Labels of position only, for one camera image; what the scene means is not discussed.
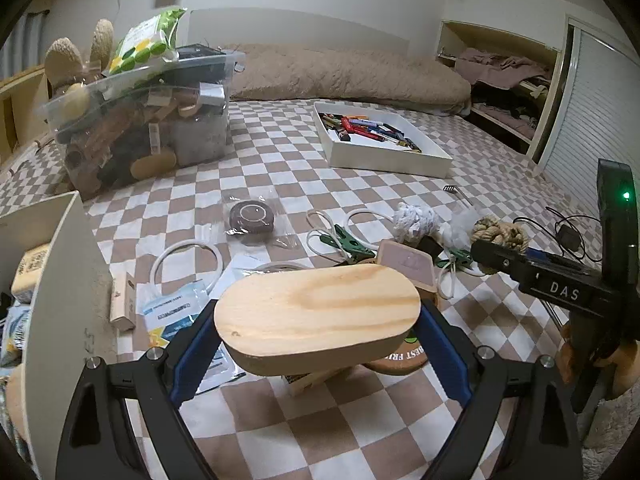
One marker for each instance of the beige fuzzy blanket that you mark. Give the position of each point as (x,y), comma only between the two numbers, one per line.
(340,75)

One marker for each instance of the wooden shelf unit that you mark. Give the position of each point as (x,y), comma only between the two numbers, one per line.
(22,105)

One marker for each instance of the clear plastic storage bin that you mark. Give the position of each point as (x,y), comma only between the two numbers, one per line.
(150,120)

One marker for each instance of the face mask packet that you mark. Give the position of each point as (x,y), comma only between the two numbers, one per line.
(170,310)

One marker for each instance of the green wet wipes pack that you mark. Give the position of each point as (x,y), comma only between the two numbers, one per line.
(145,40)

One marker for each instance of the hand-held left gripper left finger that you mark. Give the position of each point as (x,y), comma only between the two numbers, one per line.
(192,357)

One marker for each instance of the pile of colourful pens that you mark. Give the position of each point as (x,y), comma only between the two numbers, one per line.
(370,130)

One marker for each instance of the white shallow tray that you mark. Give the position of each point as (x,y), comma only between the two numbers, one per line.
(390,157)

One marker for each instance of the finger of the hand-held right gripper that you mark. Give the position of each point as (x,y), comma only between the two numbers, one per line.
(547,256)
(520,272)

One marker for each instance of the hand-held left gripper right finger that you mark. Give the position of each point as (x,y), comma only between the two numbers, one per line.
(442,357)

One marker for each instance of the small wooden block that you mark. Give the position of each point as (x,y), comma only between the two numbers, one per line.
(122,302)

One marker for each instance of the beige fuzzy rug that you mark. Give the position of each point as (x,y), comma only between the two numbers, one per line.
(612,430)

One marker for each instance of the person's right hand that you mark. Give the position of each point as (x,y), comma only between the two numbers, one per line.
(627,370)

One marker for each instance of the grey curtain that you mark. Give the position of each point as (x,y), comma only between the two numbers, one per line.
(30,45)

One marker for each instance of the gold packet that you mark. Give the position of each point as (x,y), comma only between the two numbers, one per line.
(31,272)

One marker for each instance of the white slatted sliding door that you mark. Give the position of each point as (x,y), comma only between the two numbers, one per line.
(595,110)

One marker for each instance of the round printed wooden coaster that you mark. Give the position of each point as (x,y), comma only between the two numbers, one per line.
(400,355)

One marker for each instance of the wooden oval box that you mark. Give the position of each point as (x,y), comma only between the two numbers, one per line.
(320,310)

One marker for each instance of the yellow ball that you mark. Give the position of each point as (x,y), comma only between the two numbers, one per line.
(76,101)

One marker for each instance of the pink square wood-edged box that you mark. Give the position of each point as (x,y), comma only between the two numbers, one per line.
(405,262)

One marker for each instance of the white rectangular box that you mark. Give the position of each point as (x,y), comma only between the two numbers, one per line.
(60,285)

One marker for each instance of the brown round puck in plastic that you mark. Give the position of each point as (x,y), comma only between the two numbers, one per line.
(251,216)

